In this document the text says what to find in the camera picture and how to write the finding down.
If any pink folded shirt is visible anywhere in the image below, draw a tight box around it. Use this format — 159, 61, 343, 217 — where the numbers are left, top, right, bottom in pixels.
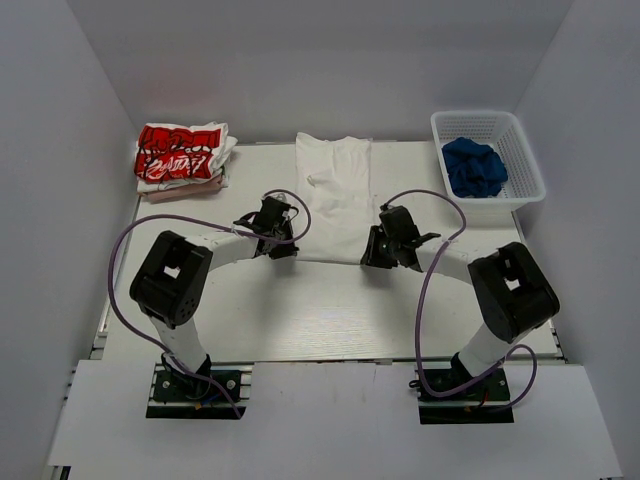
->
140, 177, 227, 203

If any white folded shirt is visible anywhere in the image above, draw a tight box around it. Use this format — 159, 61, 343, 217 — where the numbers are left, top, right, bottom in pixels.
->
135, 122, 240, 196

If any red printed shirt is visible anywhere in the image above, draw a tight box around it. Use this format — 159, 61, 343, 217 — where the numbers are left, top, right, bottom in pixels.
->
133, 122, 231, 184

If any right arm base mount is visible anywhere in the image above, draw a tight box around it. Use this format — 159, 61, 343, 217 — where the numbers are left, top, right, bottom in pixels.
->
408, 369, 514, 425

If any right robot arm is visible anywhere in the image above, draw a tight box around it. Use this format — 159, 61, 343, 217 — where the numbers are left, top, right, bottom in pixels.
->
361, 205, 560, 399

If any blue crumpled shirt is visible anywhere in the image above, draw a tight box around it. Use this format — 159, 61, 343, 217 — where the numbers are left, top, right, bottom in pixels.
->
441, 137, 508, 198

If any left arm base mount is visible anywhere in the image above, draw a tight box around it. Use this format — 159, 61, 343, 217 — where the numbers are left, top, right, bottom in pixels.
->
146, 359, 253, 420

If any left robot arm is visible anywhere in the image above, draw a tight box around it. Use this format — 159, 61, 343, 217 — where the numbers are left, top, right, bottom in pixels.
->
129, 193, 299, 399

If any white t shirt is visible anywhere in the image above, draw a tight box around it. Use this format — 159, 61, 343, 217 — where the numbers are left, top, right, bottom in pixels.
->
295, 132, 375, 264

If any white plastic basket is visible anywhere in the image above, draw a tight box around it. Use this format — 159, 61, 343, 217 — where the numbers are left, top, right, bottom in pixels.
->
431, 110, 546, 213

